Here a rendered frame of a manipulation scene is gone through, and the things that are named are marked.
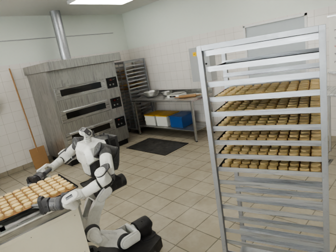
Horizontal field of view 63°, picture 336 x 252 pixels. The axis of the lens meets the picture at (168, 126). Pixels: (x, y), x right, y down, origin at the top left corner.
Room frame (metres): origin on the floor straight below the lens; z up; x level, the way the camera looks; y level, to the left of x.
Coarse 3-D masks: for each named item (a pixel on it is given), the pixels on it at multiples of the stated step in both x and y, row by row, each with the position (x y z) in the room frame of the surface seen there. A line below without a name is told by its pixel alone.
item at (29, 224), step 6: (60, 210) 1.78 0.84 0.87; (66, 210) 1.80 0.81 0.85; (36, 216) 1.69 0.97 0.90; (42, 216) 1.70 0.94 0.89; (48, 216) 1.72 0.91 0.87; (54, 216) 1.75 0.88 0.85; (24, 222) 1.63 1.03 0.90; (30, 222) 1.65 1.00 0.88; (36, 222) 1.67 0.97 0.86; (42, 222) 1.69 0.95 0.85; (12, 228) 1.58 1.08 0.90; (18, 228) 1.60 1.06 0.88; (24, 228) 1.62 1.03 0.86; (30, 228) 1.64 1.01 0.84; (0, 234) 1.54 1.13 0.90; (6, 234) 1.56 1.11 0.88; (12, 234) 1.58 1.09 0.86; (18, 234) 1.60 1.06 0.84; (0, 240) 1.53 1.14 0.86; (6, 240) 1.55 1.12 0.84
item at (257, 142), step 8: (224, 144) 1.60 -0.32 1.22; (232, 144) 1.58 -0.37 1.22; (240, 144) 1.55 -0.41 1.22; (248, 144) 1.53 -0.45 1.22; (256, 144) 1.50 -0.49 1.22; (264, 144) 1.48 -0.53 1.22; (272, 144) 1.46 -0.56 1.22; (280, 144) 1.44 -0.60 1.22; (288, 144) 1.42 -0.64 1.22; (296, 144) 1.40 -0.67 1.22; (304, 144) 1.38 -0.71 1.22; (312, 144) 1.36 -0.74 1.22; (320, 144) 1.34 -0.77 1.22
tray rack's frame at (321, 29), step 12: (324, 24) 1.30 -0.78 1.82; (252, 36) 1.46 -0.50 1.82; (264, 36) 1.43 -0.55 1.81; (276, 36) 1.41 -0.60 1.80; (288, 36) 1.38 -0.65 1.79; (324, 36) 1.30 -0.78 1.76; (204, 48) 1.59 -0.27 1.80; (324, 48) 1.30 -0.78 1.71; (324, 60) 1.30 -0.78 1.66; (324, 72) 1.30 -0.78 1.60; (324, 84) 1.30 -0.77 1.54; (324, 96) 1.30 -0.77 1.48; (324, 108) 1.31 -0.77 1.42; (324, 120) 1.31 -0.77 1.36; (324, 132) 1.31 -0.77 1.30; (324, 144) 1.31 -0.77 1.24; (324, 156) 1.31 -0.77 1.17; (324, 168) 1.31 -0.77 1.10; (324, 180) 1.31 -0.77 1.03; (324, 192) 1.31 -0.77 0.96; (324, 204) 1.31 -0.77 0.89; (324, 216) 1.31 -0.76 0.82; (324, 228) 1.31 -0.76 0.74; (324, 240) 1.31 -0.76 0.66
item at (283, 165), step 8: (232, 160) 1.74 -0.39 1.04; (240, 160) 1.68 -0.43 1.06; (248, 160) 1.66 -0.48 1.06; (256, 160) 1.64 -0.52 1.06; (264, 160) 1.62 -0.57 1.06; (272, 160) 1.61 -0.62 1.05; (280, 160) 1.62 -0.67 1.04; (264, 168) 1.52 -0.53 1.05; (272, 168) 1.49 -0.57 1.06; (280, 168) 1.48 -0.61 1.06; (288, 168) 1.47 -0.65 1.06; (296, 168) 1.44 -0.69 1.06; (304, 168) 1.42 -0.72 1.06; (312, 168) 1.41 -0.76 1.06; (320, 168) 1.43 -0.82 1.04
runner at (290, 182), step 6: (240, 180) 1.96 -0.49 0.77; (246, 180) 1.95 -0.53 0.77; (252, 180) 1.93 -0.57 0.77; (258, 180) 1.91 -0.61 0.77; (264, 180) 1.89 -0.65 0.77; (270, 180) 1.87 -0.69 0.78; (276, 180) 1.85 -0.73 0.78; (282, 180) 1.83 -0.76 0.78; (288, 180) 1.81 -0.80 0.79; (294, 180) 1.79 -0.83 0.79; (300, 180) 1.77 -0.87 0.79; (306, 180) 1.75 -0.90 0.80; (318, 186) 1.69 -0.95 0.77
